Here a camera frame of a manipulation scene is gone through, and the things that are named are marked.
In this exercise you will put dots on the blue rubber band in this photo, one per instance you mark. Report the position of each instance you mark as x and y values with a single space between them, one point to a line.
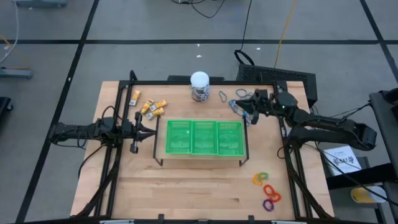
249 93
239 90
220 93
236 109
231 104
242 112
247 119

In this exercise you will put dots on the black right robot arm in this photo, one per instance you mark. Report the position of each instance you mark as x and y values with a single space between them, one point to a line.
326 124

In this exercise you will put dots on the green three-compartment tray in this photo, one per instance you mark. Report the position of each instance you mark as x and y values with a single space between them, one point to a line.
161 140

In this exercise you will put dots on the yellow packet white label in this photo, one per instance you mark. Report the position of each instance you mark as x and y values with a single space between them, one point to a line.
146 106
158 105
135 97
155 113

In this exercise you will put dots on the black floor object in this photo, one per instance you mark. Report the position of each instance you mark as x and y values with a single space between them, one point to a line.
4 105

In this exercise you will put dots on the white-lidded jar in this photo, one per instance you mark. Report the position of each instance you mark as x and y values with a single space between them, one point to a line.
200 79

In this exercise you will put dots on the white printed paper sheet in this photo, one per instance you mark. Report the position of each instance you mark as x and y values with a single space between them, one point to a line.
342 155

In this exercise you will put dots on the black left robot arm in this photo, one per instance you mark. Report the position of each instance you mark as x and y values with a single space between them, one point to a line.
71 132

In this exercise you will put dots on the black side cart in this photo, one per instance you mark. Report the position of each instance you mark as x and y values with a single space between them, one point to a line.
384 124

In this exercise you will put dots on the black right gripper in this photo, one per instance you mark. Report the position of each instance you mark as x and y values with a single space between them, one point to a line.
264 104

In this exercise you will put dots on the white and yellow container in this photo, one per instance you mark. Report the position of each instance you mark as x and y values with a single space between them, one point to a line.
368 195

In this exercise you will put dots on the grey stand base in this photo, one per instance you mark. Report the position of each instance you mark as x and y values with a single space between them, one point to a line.
15 73

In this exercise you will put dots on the black perforated computer case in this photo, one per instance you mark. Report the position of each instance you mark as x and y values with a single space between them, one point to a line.
280 76

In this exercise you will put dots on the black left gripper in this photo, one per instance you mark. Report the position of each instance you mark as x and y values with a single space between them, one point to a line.
129 130

